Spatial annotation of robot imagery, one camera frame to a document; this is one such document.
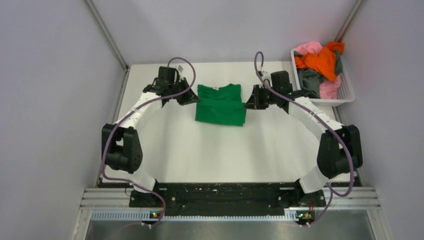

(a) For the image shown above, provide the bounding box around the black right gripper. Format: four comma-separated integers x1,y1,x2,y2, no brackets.
244,85,280,111

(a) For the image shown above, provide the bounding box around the aluminium frame rail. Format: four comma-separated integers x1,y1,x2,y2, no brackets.
84,0,130,186
334,0,367,42

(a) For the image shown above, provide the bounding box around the white laundry basket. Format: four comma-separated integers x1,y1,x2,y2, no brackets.
290,47,355,107

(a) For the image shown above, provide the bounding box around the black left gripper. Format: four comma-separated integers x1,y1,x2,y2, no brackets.
168,77,200,106

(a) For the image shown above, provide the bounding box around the white slotted cable duct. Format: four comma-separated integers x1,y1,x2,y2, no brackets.
90,210,299,222

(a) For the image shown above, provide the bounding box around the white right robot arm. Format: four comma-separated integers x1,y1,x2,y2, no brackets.
244,70,363,206

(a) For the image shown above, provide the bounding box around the aluminium frame rail left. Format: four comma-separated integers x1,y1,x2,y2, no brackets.
84,0,130,186

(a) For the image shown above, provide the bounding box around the grey t-shirt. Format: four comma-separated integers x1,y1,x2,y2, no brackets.
293,49,344,99

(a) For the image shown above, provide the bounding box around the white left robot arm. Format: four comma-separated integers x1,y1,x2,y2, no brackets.
101,66,200,207

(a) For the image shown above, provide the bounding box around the aluminium frame rail right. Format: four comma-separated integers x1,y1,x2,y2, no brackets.
334,0,367,42

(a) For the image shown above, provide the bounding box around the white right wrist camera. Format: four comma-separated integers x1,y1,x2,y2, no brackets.
257,70,272,89

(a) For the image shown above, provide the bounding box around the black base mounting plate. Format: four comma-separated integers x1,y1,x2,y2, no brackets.
129,182,326,217

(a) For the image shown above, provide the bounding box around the aluminium front rail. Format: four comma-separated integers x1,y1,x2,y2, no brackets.
80,184,381,212

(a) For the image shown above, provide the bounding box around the orange t-shirt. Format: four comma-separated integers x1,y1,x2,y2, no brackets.
294,41,345,82

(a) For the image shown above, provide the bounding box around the pink t-shirt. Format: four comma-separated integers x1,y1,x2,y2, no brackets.
295,41,342,100

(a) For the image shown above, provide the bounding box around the green t-shirt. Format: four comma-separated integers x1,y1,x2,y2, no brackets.
194,83,247,127

